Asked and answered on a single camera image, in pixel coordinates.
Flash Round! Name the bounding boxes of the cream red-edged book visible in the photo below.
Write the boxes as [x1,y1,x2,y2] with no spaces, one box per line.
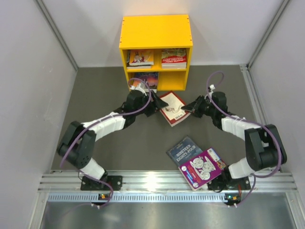
[160,91,191,127]

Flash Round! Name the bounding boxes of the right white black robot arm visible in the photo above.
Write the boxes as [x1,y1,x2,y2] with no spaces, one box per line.
[182,92,287,189]

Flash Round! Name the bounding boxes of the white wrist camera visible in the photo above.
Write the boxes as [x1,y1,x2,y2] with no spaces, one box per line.
[207,84,215,94]
[130,83,149,94]

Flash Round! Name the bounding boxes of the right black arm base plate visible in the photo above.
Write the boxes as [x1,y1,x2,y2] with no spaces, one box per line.
[207,176,251,193]

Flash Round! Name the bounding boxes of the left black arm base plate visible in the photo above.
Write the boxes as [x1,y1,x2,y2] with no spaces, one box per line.
[80,175,123,191]

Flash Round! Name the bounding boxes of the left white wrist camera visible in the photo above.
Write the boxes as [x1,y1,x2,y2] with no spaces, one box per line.
[130,83,149,94]

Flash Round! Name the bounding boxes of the yellow wooden shelf cabinet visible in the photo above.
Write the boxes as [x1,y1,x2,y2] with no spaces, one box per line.
[119,14,193,91]

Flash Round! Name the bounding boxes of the purple 117-Storey Treehouse book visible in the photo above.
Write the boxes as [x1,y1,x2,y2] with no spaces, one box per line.
[179,147,226,191]

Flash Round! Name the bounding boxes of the black treehouse book in shelf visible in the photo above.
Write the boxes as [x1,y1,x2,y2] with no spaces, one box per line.
[126,65,152,70]

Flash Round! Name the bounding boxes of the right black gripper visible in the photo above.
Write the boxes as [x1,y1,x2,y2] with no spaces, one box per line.
[183,95,217,118]

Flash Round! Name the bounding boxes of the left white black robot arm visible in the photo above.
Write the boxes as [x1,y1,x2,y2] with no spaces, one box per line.
[56,90,168,189]

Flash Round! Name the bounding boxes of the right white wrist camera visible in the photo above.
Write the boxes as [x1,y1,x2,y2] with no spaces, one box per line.
[207,84,215,94]

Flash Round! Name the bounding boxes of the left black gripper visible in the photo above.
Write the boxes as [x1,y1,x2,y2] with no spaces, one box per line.
[134,90,168,117]

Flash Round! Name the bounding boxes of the dark blue Nineteen Eighty-Four book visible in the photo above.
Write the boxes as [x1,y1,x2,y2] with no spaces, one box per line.
[166,136,203,167]

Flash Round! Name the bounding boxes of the blue Jane Eyre book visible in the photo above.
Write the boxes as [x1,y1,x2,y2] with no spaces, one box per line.
[134,72,159,93]

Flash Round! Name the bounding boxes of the slotted cable duct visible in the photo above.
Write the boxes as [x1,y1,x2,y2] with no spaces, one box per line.
[48,192,238,203]

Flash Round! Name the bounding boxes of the red 13-Storey Treehouse book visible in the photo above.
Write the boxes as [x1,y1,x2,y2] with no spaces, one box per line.
[161,48,187,64]

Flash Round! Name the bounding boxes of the Roald Dahl Charlie book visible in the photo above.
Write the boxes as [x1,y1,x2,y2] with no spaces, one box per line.
[127,49,154,67]

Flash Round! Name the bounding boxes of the aluminium mounting rail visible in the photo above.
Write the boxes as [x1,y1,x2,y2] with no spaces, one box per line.
[38,170,297,193]

